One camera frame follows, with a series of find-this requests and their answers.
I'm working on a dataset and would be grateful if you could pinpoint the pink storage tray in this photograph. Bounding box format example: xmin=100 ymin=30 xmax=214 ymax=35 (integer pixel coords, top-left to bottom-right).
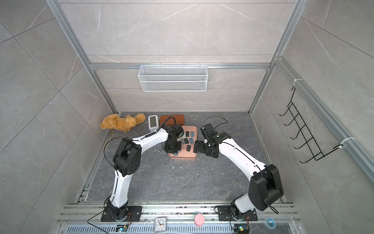
xmin=168 ymin=125 xmax=198 ymax=160

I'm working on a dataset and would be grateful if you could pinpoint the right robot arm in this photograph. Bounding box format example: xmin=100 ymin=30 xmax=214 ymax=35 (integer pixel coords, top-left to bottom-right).
xmin=194 ymin=123 xmax=284 ymax=218

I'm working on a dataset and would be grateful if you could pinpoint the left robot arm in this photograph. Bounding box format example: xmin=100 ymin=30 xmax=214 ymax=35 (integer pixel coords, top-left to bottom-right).
xmin=104 ymin=121 xmax=184 ymax=221

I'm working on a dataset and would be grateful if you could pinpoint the brown leather case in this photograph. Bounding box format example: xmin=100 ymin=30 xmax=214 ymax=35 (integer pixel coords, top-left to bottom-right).
xmin=159 ymin=115 xmax=185 ymax=126

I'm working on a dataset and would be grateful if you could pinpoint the white digital clock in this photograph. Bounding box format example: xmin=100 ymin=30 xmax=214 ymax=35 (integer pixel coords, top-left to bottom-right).
xmin=148 ymin=115 xmax=159 ymax=132

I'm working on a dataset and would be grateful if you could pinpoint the brown teddy bear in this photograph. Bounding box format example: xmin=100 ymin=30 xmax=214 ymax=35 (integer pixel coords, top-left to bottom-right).
xmin=100 ymin=113 xmax=146 ymax=132

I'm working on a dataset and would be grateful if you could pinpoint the pink round cap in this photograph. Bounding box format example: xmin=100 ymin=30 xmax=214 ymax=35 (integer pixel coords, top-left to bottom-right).
xmin=194 ymin=214 xmax=205 ymax=227

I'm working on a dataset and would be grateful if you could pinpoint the small analog clock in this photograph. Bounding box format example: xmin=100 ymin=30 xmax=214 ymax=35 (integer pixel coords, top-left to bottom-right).
xmin=153 ymin=217 xmax=167 ymax=233

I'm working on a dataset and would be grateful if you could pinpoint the blue tape roll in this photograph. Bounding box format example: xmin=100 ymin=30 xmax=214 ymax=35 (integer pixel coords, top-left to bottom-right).
xmin=265 ymin=217 xmax=277 ymax=230

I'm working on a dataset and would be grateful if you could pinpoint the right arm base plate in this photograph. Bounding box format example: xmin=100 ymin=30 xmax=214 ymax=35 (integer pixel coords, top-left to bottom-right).
xmin=214 ymin=205 xmax=258 ymax=221

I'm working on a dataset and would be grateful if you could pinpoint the white wire mesh basket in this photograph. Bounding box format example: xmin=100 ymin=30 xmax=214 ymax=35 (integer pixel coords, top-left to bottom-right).
xmin=138 ymin=65 xmax=208 ymax=92

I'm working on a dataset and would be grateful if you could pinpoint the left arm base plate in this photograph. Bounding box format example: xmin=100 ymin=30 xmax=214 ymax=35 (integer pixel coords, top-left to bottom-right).
xmin=100 ymin=206 xmax=143 ymax=222

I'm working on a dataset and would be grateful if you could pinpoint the black wire hook rack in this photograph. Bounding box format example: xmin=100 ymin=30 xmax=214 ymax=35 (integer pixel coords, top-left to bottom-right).
xmin=279 ymin=86 xmax=344 ymax=164

